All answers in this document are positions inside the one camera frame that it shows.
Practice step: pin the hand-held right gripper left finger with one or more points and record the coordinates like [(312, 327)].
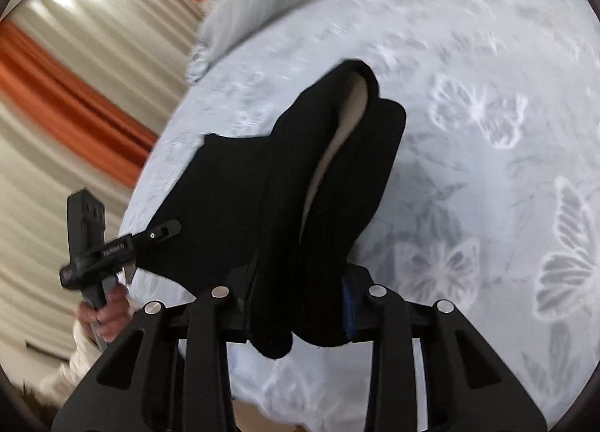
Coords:
[(211, 319)]

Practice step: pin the butterfly print bed sheet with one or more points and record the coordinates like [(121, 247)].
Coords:
[(468, 85)]

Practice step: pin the person's left forearm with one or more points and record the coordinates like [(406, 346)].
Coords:
[(77, 361)]

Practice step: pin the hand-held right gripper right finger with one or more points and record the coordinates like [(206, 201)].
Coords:
[(386, 319)]

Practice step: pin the black pants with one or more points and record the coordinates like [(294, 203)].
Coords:
[(225, 202)]

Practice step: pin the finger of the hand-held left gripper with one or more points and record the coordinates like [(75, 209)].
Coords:
[(154, 233), (130, 273)]

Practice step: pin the person's left hand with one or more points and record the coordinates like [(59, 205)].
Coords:
[(110, 317)]

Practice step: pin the beige and orange curtains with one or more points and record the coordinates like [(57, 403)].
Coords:
[(70, 235)]

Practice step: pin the orange curtain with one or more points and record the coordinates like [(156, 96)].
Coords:
[(70, 94)]

